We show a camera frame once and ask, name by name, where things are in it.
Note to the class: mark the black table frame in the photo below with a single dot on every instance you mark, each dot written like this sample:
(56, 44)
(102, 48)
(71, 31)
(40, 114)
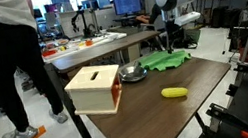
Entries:
(82, 133)

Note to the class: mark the standing person in black trousers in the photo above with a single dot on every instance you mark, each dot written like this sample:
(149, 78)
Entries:
(4, 58)

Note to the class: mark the small black robot arm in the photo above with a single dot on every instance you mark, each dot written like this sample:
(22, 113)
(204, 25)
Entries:
(81, 23)

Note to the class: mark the yellow toy banana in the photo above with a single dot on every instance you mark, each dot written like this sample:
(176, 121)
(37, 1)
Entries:
(174, 92)

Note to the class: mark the green towel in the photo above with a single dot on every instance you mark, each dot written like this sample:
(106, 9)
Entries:
(163, 59)

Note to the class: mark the dark wood side table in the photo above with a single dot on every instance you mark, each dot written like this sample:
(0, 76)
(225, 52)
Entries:
(104, 50)

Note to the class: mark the seated person in dark shirt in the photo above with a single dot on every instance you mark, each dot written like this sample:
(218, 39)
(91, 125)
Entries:
(150, 12)

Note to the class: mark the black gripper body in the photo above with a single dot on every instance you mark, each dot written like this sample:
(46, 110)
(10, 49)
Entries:
(168, 24)

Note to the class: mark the white table with parts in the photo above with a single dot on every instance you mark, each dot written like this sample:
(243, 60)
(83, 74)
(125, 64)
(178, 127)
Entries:
(82, 43)

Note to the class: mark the computer monitor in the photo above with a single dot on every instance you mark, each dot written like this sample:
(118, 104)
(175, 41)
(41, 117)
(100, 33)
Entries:
(127, 1)

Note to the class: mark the wooden box with red side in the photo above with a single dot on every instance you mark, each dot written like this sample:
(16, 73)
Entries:
(95, 89)

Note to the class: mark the silver metal bowl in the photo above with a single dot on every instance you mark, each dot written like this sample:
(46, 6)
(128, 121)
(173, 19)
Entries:
(133, 73)

